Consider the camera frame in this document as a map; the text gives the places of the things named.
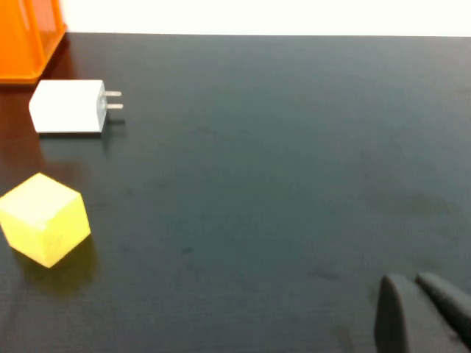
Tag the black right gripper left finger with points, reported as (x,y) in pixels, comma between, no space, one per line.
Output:
(401,320)

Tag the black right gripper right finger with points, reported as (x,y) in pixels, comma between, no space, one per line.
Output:
(449,305)

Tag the orange plastic cutlery holder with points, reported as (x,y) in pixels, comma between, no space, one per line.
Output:
(22,36)

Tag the yellow foam cube with nick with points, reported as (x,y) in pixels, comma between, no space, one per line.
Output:
(44,220)

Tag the white power adapter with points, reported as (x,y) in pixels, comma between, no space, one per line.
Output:
(66,106)

